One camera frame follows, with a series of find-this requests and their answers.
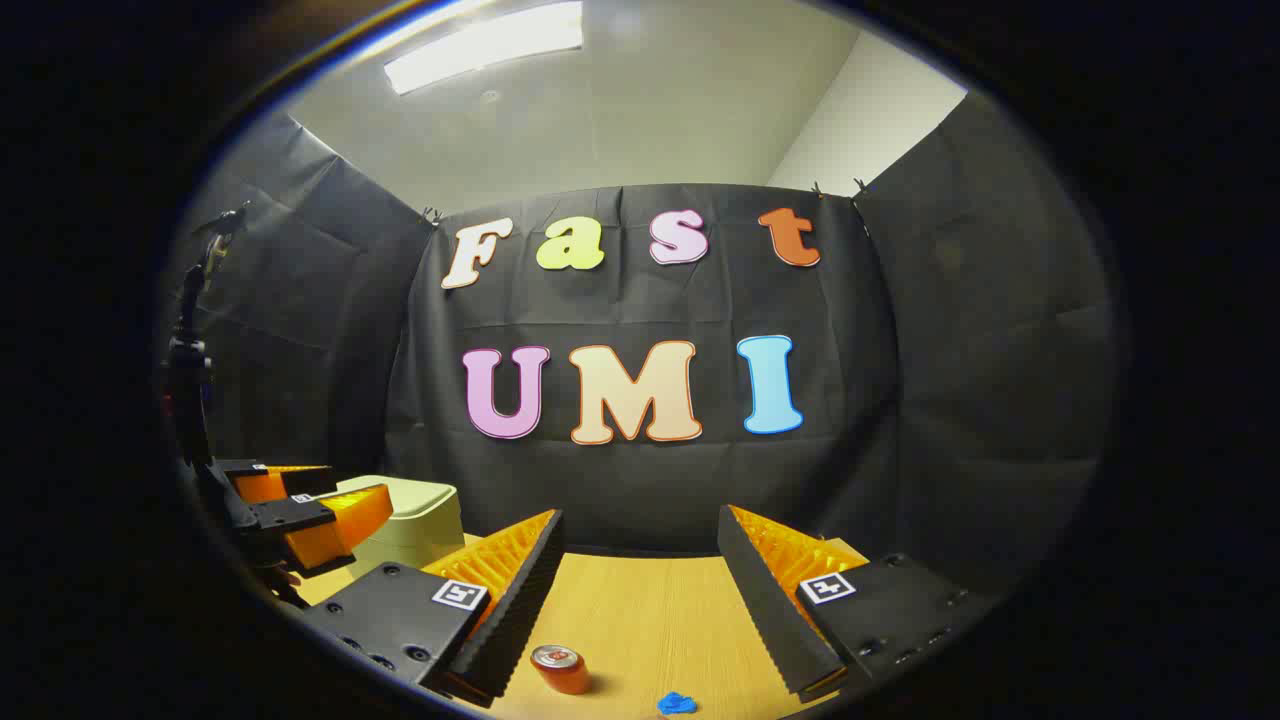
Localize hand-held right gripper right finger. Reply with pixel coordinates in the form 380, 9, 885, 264
717, 503, 1001, 703

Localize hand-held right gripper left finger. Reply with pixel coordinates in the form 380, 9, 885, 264
300, 508, 566, 709

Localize red pop can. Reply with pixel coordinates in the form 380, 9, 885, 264
529, 644, 594, 697

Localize green desktop garbage bin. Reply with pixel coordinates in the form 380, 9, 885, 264
335, 475, 467, 582

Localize wooden desktop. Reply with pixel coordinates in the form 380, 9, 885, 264
290, 535, 873, 720

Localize black backdrop cloth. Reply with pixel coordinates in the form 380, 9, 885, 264
165, 90, 1123, 601

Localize ceiling light panel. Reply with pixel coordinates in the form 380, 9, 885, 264
383, 0, 587, 97

